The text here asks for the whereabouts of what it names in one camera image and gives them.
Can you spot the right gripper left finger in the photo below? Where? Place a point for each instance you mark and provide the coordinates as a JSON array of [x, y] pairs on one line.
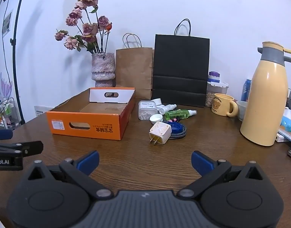
[[78, 172]]

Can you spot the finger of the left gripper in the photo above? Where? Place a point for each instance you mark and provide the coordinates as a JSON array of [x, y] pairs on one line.
[[6, 134]]

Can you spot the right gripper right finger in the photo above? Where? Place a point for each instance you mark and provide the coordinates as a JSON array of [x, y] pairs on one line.
[[212, 172]]

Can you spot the white wall charger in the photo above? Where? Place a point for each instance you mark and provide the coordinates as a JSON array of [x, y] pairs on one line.
[[160, 133]]

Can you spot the orange cardboard box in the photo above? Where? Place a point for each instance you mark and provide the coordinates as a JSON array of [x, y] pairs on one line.
[[96, 113]]

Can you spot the white spray bottle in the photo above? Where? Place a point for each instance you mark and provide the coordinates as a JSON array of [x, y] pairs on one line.
[[161, 108]]

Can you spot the cluttered metal shelf rack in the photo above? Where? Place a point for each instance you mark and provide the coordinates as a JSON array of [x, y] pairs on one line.
[[9, 118]]

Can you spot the green spray bottle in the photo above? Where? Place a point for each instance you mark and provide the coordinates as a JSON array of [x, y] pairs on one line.
[[180, 114]]

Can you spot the yellow bear mug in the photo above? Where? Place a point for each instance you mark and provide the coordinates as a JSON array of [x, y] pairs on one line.
[[224, 105]]

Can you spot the yellow thermos jug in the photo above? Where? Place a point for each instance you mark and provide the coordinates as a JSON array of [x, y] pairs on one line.
[[268, 95]]

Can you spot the clear lidded food jar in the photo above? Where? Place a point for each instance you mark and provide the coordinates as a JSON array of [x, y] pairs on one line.
[[214, 85]]

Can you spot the blue drink can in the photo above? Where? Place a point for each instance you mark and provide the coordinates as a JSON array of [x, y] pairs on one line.
[[246, 90]]

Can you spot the blue tissue pack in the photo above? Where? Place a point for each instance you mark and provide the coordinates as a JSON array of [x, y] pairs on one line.
[[286, 124]]

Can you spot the black paper bag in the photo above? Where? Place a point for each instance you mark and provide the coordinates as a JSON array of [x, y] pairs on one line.
[[180, 69]]

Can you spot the pink speckled vase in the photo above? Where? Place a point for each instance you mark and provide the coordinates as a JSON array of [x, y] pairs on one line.
[[103, 69]]

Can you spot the brown paper bag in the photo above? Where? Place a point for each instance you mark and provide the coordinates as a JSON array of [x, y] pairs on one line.
[[134, 66]]

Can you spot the dried pink rose bouquet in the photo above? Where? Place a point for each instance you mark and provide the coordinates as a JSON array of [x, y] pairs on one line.
[[93, 30]]

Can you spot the black light stand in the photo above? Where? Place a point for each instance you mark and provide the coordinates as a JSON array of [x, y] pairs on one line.
[[13, 42]]

